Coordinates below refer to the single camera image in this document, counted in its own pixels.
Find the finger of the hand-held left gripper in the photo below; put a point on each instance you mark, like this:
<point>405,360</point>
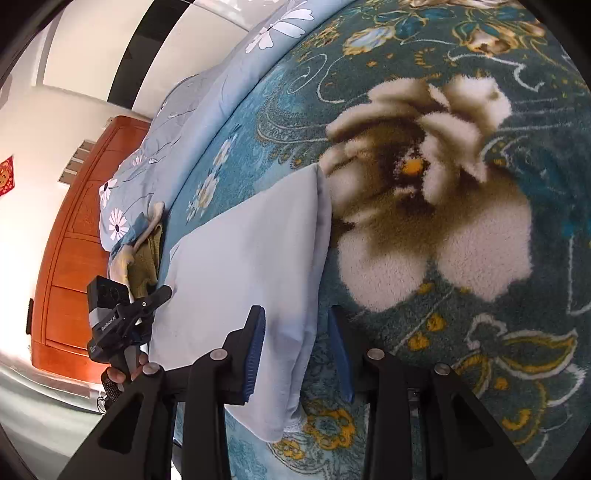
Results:
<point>154,300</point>

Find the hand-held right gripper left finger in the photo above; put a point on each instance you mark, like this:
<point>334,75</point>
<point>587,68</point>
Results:
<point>254,360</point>

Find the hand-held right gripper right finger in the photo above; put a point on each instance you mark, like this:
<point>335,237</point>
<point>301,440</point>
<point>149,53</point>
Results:
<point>340,360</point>

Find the light blue printed shirt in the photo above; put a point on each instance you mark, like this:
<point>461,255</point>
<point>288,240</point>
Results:
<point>240,258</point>

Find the pile of mixed clothes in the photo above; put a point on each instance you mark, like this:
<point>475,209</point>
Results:
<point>121,265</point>

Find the person's left hand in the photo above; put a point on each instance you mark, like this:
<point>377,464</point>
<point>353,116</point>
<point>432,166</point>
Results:
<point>115,376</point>

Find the wooden carved headboard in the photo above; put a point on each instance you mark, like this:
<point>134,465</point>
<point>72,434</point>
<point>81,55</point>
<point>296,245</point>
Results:
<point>64,277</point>

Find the blue garment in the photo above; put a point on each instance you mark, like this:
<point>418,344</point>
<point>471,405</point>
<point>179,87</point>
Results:
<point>136,230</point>

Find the light blue daisy pillow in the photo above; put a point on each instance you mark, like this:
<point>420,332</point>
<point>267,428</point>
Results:
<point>115,217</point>

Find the teal floral blanket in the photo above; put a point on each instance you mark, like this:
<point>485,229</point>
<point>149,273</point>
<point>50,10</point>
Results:
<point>461,300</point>

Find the light blue daisy duvet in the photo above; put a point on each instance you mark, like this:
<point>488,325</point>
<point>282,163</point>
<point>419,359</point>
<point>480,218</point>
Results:
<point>217,92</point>

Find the white glossy wardrobe black stripe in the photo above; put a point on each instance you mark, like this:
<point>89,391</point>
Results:
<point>184,46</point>

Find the row of wall switches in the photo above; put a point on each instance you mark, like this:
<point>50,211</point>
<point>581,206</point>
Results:
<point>76,159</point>

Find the red wall decoration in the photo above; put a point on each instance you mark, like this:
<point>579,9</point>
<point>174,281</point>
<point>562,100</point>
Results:
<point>5,177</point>

